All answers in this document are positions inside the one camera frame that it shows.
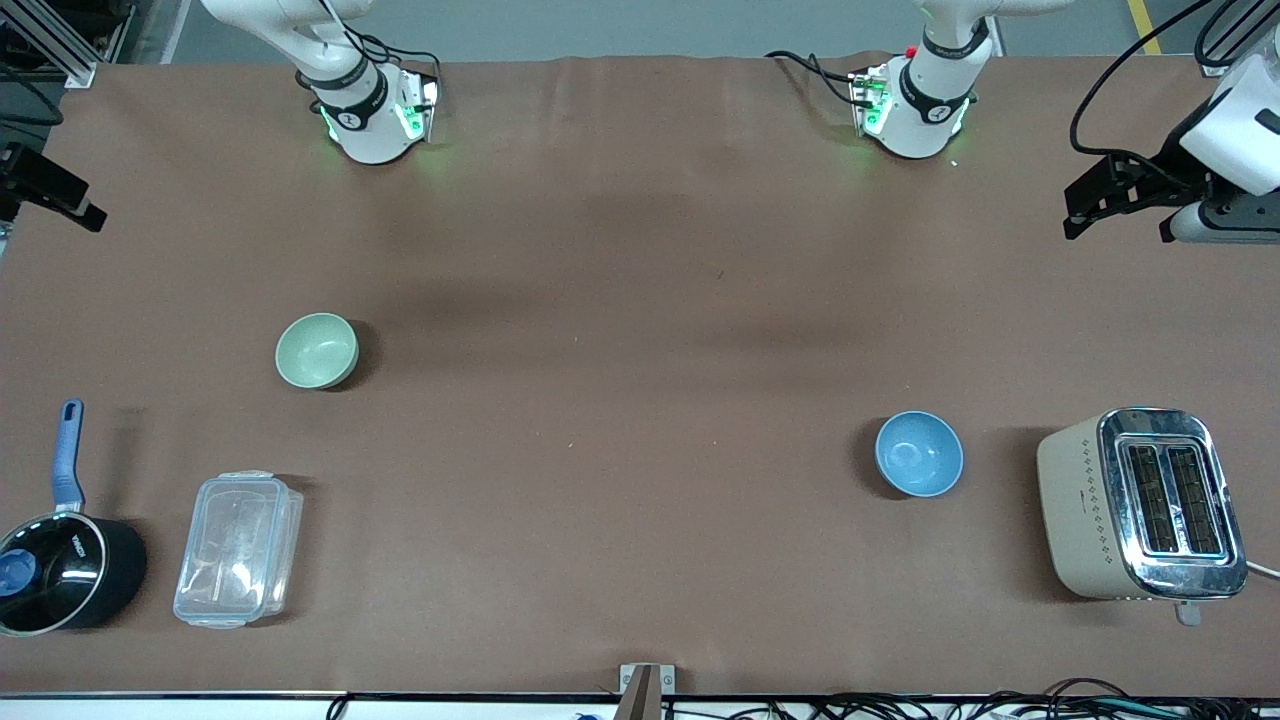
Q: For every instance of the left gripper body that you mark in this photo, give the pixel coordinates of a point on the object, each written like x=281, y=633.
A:
x=1177, y=156

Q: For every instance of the green bowl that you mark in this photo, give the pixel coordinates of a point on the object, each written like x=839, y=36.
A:
x=315, y=348

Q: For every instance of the blue bowl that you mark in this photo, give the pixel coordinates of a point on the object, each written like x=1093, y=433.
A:
x=918, y=453

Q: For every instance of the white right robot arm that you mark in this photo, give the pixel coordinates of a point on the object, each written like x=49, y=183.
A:
x=372, y=132

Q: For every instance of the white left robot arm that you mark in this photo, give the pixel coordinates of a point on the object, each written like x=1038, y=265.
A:
x=915, y=118

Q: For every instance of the beige chrome toaster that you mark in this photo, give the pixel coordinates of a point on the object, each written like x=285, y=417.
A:
x=1090, y=520

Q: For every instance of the glass lid blue knob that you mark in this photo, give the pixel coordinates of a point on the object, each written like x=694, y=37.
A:
x=55, y=575

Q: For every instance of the clear plastic lidded container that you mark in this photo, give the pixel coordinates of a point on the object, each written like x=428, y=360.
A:
x=235, y=550

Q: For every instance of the brown table cover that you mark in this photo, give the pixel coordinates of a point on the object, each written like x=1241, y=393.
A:
x=640, y=550

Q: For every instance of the aluminium frame profile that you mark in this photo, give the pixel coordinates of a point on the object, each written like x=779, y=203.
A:
x=1235, y=40
x=55, y=40

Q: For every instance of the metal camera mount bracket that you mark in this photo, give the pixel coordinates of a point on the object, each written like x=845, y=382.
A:
x=646, y=685

